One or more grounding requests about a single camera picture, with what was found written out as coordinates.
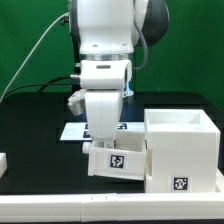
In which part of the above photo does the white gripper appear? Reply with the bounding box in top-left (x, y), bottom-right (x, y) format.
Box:
top-left (85, 90), bottom-right (122, 148)

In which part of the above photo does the white drawer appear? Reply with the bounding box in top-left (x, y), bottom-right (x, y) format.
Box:
top-left (82, 130), bottom-right (146, 180)

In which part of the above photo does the white drawer cabinet box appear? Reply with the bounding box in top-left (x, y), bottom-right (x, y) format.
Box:
top-left (144, 109), bottom-right (220, 193)

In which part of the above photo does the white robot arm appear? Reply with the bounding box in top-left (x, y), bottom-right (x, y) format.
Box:
top-left (68, 0), bottom-right (169, 148)

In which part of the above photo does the white left fence block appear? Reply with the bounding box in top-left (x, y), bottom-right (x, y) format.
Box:
top-left (0, 153), bottom-right (7, 178)

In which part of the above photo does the white marker base plate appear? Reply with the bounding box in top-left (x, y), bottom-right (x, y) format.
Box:
top-left (60, 122), bottom-right (144, 141)

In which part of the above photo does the white front fence rail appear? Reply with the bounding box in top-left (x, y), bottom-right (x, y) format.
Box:
top-left (0, 192), bottom-right (224, 223)

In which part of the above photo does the white fence rail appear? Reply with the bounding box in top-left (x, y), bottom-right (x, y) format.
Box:
top-left (216, 169), bottom-right (224, 193)
top-left (0, 192), bottom-right (224, 223)

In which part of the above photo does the black cable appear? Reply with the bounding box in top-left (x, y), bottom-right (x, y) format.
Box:
top-left (2, 76), bottom-right (81, 99)

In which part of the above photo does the grey braided wrist cable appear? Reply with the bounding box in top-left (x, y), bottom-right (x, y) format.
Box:
top-left (133, 19), bottom-right (150, 71)

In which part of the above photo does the white right fence rail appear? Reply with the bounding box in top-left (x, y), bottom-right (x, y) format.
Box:
top-left (216, 169), bottom-right (224, 193)

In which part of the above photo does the black camera stand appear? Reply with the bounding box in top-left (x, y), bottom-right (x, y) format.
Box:
top-left (60, 14), bottom-right (81, 80)

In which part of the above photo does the white cable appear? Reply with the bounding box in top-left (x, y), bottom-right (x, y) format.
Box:
top-left (0, 11), bottom-right (72, 103)

